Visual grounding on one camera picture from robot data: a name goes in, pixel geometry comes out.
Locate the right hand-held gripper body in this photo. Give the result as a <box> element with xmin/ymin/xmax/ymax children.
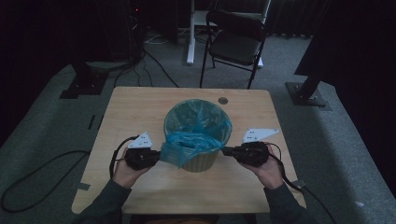
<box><xmin>235</xmin><ymin>128</ymin><xmax>279</xmax><ymax>167</ymax></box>

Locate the black folding chair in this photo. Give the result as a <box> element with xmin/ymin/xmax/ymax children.
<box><xmin>199</xmin><ymin>9</ymin><xmax>269</xmax><ymax>91</ymax></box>

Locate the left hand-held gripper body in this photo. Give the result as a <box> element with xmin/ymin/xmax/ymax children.
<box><xmin>124</xmin><ymin>132</ymin><xmax>154</xmax><ymax>171</ymax></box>

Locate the dark computer tower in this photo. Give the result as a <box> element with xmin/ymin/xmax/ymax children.
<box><xmin>124</xmin><ymin>0</ymin><xmax>148</xmax><ymax>63</ymax></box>

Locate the black stand base plate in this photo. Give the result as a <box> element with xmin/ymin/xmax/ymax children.
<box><xmin>59</xmin><ymin>60</ymin><xmax>110</xmax><ymax>101</ymax></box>
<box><xmin>285</xmin><ymin>74</ymin><xmax>332</xmax><ymax>112</ymax></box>

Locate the person's right hand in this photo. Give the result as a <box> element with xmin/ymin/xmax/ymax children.
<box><xmin>240</xmin><ymin>146</ymin><xmax>285</xmax><ymax>190</ymax></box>

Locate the long black floor cable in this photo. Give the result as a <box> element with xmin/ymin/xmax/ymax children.
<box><xmin>0</xmin><ymin>149</ymin><xmax>92</xmax><ymax>214</ymax></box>

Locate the thin black floor cable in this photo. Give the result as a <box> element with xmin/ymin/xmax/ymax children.
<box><xmin>143</xmin><ymin>49</ymin><xmax>180</xmax><ymax>89</ymax></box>

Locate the person's left hand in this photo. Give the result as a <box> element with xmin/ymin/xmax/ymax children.
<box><xmin>111</xmin><ymin>147</ymin><xmax>154</xmax><ymax>188</ymax></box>

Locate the dark curtain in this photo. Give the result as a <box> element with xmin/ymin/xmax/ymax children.
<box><xmin>293</xmin><ymin>0</ymin><xmax>396</xmax><ymax>200</ymax></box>

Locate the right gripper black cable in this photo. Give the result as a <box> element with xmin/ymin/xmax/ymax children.
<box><xmin>267</xmin><ymin>142</ymin><xmax>337</xmax><ymax>224</ymax></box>

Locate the green ribbed plastic bin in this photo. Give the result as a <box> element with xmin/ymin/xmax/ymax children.
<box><xmin>163</xmin><ymin>99</ymin><xmax>233</xmax><ymax>174</ymax></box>

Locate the blue plastic bag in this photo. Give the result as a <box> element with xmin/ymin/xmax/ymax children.
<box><xmin>160</xmin><ymin>98</ymin><xmax>233</xmax><ymax>169</ymax></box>

